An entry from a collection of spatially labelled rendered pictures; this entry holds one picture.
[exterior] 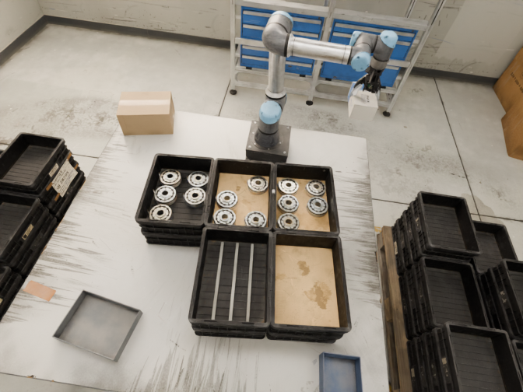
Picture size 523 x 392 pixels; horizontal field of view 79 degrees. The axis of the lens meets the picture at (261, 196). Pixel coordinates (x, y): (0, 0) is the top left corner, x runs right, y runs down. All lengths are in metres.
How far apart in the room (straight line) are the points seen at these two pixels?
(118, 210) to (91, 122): 1.78
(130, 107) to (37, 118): 1.73
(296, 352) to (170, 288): 0.61
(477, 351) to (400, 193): 1.44
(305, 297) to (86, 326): 0.91
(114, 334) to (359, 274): 1.11
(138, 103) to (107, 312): 1.20
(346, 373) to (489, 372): 0.80
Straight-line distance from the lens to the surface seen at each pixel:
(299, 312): 1.37
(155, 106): 2.07
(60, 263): 1.75
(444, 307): 2.16
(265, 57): 3.33
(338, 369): 1.49
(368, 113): 1.76
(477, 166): 3.65
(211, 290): 1.37
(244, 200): 1.58
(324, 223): 1.56
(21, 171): 2.52
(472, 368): 2.00
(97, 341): 1.55
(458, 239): 2.29
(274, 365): 1.44
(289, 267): 1.42
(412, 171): 3.23
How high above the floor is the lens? 2.12
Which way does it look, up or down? 54 degrees down
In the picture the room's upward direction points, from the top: 7 degrees clockwise
